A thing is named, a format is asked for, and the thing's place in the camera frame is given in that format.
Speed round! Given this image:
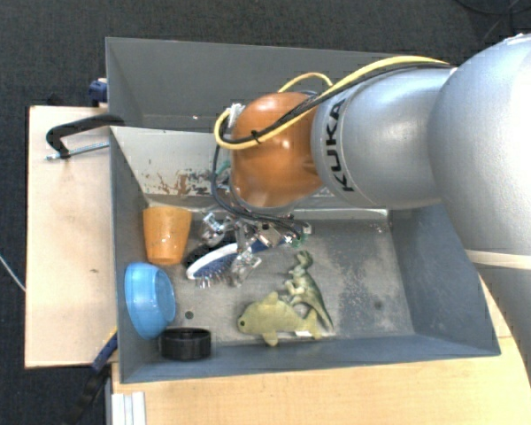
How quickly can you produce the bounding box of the yellow-green plush fish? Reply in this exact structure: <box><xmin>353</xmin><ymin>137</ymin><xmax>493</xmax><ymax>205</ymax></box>
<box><xmin>236</xmin><ymin>290</ymin><xmax>324</xmax><ymax>348</ymax></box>

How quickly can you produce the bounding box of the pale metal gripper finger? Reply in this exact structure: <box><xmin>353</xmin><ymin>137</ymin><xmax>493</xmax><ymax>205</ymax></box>
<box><xmin>227</xmin><ymin>246</ymin><xmax>264</xmax><ymax>289</ymax></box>
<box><xmin>198</xmin><ymin>212</ymin><xmax>234</xmax><ymax>244</ymax></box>

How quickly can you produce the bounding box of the green toy dinosaur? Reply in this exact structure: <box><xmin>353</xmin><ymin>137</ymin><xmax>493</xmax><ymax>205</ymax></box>
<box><xmin>284</xmin><ymin>250</ymin><xmax>335</xmax><ymax>333</ymax></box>

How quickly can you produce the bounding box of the blue plastic bowl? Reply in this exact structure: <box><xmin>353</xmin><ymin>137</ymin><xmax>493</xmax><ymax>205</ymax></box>
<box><xmin>123</xmin><ymin>261</ymin><xmax>178</xmax><ymax>341</ymax></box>

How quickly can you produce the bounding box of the pale wood flat board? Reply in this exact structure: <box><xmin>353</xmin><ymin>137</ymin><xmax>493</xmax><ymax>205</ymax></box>
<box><xmin>24</xmin><ymin>105</ymin><xmax>119</xmax><ymax>369</ymax></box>

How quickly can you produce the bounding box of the grey metal bin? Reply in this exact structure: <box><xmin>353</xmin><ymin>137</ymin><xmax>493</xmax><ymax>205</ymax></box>
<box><xmin>104</xmin><ymin>36</ymin><xmax>502</xmax><ymax>384</ymax></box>

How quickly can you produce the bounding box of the orange plastic cup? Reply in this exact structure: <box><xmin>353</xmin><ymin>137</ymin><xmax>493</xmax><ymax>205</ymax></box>
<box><xmin>142</xmin><ymin>205</ymin><xmax>194</xmax><ymax>267</ymax></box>

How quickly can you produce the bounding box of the blue and white brush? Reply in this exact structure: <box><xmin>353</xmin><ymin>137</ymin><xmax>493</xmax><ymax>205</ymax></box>
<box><xmin>184</xmin><ymin>242</ymin><xmax>241</xmax><ymax>290</ymax></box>

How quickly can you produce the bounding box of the black round ring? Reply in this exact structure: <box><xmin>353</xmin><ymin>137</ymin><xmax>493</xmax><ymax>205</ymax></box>
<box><xmin>158</xmin><ymin>327</ymin><xmax>213</xmax><ymax>362</ymax></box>

